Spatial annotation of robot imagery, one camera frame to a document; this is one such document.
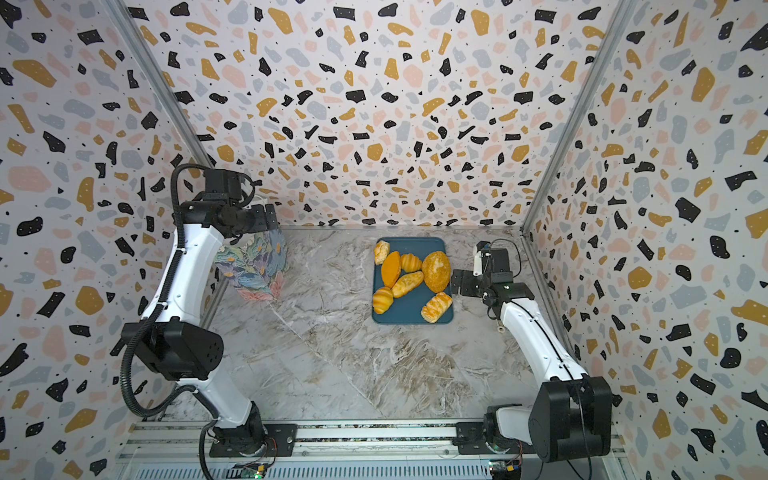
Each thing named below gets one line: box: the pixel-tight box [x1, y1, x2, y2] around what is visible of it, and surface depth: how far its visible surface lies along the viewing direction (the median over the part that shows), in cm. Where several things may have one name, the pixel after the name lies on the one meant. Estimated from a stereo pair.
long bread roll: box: [392, 271, 424, 298], surface depth 102 cm
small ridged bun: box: [400, 253, 423, 273], surface depth 108 cm
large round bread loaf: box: [422, 251, 451, 293], surface depth 104 cm
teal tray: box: [372, 237, 454, 325], surface depth 102 cm
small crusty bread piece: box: [374, 240, 390, 266], surface depth 108 cm
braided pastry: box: [420, 292, 453, 324], surface depth 97 cm
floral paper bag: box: [214, 229, 287, 300], surface depth 94 cm
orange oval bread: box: [381, 251, 401, 289], surface depth 106 cm
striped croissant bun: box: [373, 286, 394, 314], surface depth 98 cm
